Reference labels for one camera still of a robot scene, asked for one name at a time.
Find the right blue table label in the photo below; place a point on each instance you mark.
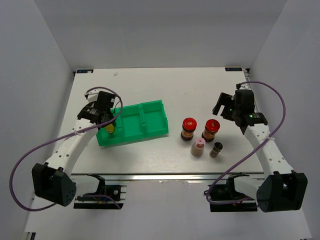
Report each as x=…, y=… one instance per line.
x=233, y=69

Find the pink-cap spice shaker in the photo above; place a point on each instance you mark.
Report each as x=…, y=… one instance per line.
x=198, y=147

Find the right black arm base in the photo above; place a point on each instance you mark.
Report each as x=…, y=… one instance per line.
x=226, y=192

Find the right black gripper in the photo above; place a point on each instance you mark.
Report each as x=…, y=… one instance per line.
x=225, y=100

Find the red-lid sauce jar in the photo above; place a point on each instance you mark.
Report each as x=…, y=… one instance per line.
x=189, y=125
x=211, y=128

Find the green three-compartment plastic tray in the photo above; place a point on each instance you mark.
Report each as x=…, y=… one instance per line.
x=136, y=123

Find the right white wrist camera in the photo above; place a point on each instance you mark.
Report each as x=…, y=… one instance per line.
x=243, y=86

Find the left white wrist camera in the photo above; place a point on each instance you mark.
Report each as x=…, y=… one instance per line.
x=92, y=95

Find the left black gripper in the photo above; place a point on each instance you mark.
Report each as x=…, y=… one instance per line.
x=112, y=119

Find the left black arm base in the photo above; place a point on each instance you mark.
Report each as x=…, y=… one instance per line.
x=93, y=192

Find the left red-lid sauce jar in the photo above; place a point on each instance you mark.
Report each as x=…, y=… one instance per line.
x=189, y=125

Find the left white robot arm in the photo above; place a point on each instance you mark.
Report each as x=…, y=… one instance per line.
x=52, y=180

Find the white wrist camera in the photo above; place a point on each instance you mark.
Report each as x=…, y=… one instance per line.
x=92, y=95
x=243, y=86

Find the right red-lid sauce jar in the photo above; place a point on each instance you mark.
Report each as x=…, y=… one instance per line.
x=211, y=128

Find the blue table label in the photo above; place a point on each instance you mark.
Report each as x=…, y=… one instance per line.
x=84, y=71
x=233, y=69

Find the left blue table label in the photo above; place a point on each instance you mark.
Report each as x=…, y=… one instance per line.
x=84, y=71

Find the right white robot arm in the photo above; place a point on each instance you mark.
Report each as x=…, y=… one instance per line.
x=283, y=189

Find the small yellow-label white-cap bottle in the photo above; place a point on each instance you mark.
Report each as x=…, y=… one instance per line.
x=110, y=128

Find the black-cap pepper grinder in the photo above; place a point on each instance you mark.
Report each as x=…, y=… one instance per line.
x=216, y=149

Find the aluminium front rail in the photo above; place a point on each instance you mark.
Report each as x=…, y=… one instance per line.
x=160, y=177

